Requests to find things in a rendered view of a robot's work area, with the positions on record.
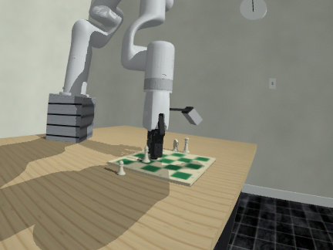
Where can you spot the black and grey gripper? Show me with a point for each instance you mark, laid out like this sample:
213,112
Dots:
155,115

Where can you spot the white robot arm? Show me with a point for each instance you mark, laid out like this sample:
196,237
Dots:
158,55

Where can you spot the green and cream chessboard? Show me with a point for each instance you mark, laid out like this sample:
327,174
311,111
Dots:
173,166

